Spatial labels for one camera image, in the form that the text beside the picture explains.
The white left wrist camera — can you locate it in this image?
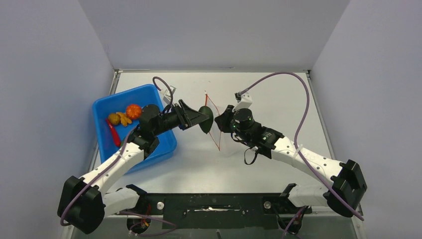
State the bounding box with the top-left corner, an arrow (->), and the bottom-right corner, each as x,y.
159,86 -> 176,104

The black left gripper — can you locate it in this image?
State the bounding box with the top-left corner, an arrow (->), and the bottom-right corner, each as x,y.
153,100 -> 209,136

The orange toy pumpkin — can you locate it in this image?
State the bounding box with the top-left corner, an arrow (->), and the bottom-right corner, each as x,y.
125,104 -> 142,120

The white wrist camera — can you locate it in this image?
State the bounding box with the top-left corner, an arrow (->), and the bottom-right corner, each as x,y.
233,92 -> 253,112
159,86 -> 176,104

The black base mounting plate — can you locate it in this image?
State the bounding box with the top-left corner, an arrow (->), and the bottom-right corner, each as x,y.
131,193 -> 299,230

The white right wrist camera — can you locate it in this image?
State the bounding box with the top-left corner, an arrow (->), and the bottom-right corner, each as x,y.
233,92 -> 253,112

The purple cable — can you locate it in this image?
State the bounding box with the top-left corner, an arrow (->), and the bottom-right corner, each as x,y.
60,76 -> 179,238
235,72 -> 365,239

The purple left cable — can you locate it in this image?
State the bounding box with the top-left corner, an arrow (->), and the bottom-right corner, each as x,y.
60,76 -> 179,238

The red toy chili pepper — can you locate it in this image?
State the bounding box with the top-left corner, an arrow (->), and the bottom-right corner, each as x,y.
106,119 -> 121,147

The blue plastic bin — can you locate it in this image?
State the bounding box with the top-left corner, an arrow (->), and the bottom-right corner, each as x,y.
92,84 -> 177,174

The green toy avocado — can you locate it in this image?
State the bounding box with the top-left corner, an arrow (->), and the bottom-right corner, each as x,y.
199,106 -> 214,134

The round brown fried ball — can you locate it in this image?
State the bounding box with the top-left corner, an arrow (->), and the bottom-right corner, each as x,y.
107,113 -> 121,125

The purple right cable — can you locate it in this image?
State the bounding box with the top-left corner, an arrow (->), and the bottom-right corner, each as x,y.
235,72 -> 365,239

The yellow fried food piece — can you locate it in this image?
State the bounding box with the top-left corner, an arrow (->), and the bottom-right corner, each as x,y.
116,112 -> 132,127

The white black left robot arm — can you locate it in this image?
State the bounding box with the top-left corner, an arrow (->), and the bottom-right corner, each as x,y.
57,100 -> 213,234

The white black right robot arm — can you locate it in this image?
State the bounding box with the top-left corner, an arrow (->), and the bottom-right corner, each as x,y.
214,105 -> 367,219

